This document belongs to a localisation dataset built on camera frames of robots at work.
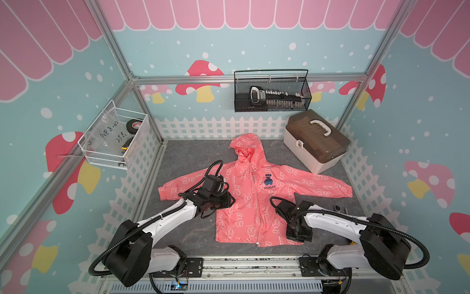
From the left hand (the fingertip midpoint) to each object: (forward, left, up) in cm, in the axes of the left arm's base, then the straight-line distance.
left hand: (232, 204), depth 84 cm
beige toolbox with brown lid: (+31, -43, +9) cm, 53 cm away
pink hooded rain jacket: (+11, -15, -8) cm, 20 cm away
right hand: (-13, -28, -8) cm, 32 cm away
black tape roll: (+25, +44, +25) cm, 57 cm away
